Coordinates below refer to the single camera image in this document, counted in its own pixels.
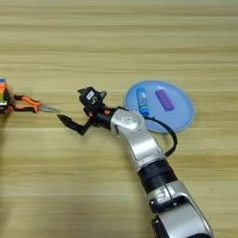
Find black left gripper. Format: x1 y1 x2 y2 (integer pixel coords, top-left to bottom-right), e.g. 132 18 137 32
0 86 12 116

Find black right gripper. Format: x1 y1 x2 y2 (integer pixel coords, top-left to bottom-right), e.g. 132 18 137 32
57 86 120 137

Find colourful toy brick block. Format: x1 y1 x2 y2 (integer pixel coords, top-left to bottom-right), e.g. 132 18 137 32
0 77 9 105

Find orange black needle-nose pliers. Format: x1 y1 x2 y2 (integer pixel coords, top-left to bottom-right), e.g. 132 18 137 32
8 94 61 113

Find round blue plate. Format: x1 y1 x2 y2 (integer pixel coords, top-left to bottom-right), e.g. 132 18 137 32
124 80 195 134

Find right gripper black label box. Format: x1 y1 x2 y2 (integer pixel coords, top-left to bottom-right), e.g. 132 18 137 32
78 87 102 108

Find blue glue stick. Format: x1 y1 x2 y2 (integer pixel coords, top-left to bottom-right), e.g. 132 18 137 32
136 86 151 117

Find purple rectangular block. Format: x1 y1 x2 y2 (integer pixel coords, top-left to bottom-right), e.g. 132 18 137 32
154 88 175 112

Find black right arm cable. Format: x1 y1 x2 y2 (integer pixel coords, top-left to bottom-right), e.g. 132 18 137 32
143 114 179 158

